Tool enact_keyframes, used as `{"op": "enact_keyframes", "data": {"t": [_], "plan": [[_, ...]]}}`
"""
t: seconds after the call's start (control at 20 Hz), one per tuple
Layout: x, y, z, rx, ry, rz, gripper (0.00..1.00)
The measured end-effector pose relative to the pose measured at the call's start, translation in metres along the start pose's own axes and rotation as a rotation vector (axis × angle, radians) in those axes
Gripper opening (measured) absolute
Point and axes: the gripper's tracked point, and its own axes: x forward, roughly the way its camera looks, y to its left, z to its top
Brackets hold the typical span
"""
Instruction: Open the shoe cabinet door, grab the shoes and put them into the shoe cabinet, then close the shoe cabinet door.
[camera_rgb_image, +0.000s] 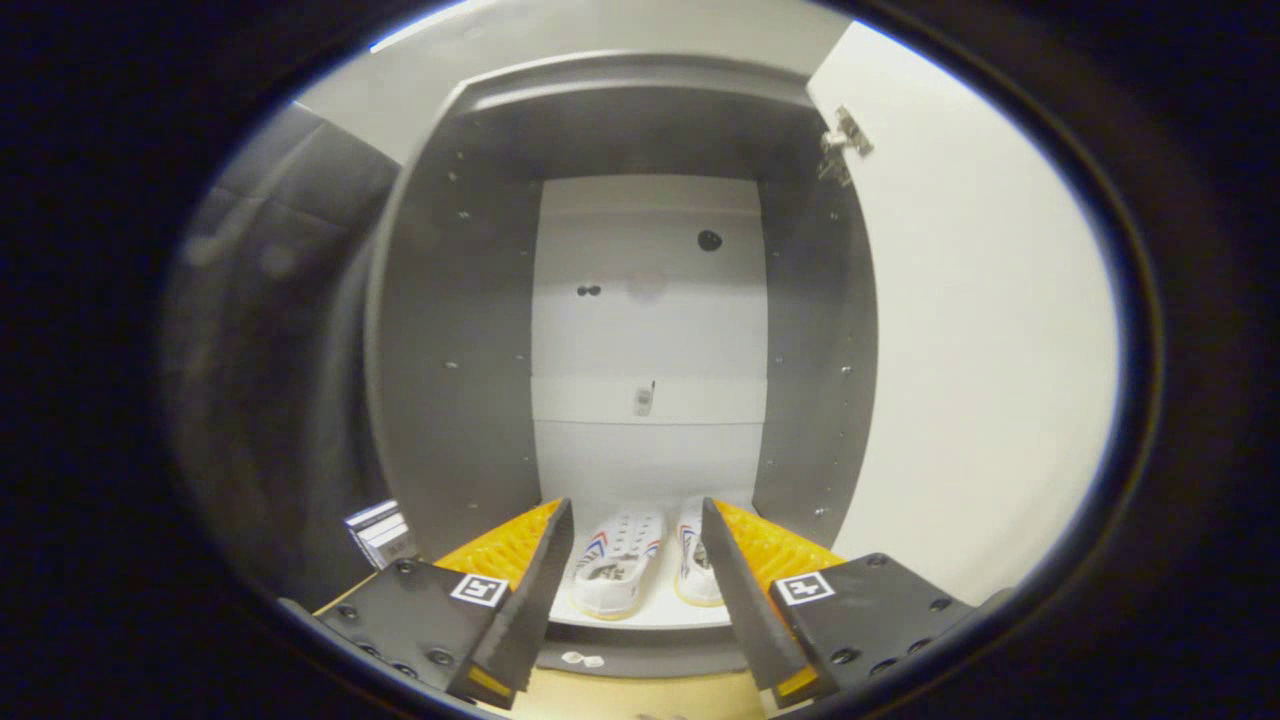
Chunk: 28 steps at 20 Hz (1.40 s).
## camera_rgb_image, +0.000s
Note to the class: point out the white striped canvas shoe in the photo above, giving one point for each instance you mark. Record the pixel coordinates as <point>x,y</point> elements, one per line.
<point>690,560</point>
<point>615,570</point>

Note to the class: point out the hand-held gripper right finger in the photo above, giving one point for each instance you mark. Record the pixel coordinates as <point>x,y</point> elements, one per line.
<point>745,600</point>

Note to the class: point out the grey shoe cabinet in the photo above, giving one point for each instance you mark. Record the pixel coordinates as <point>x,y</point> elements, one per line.
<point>450,350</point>

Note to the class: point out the silver door hinge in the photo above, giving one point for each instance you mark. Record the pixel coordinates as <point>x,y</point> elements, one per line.
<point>848,135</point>

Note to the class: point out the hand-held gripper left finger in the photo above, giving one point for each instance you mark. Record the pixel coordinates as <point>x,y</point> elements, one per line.
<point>535,600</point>

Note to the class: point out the white book with figure cover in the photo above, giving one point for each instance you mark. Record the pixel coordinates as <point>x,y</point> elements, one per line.
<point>388,542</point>

